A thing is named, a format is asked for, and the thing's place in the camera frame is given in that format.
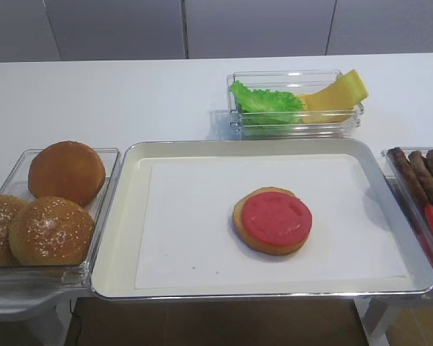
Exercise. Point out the clear lettuce cheese container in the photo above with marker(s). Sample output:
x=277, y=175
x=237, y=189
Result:
x=298, y=82

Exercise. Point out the plain brown bun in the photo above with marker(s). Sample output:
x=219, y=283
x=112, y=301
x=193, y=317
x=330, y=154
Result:
x=69, y=170

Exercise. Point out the clear meat container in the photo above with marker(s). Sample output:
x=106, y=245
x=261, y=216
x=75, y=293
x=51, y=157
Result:
x=408, y=205

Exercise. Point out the bottom bun half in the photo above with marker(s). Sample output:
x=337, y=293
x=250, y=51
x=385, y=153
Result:
x=240, y=220

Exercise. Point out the green lettuce leaf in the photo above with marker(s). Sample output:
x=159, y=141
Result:
x=266, y=107

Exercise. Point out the yellow cheese slice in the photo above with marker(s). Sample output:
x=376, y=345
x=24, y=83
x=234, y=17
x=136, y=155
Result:
x=334, y=103

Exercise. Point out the silver metal tray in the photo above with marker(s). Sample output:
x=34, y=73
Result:
x=115, y=269

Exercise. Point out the sesame bun left edge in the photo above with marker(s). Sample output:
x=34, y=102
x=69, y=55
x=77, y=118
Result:
x=9, y=207

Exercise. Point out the sesame bun front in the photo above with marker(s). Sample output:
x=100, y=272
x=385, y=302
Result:
x=51, y=231

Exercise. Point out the white paper liner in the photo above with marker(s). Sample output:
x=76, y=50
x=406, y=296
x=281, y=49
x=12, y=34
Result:
x=189, y=242

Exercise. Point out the clear bun container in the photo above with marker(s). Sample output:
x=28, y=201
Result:
x=61, y=276

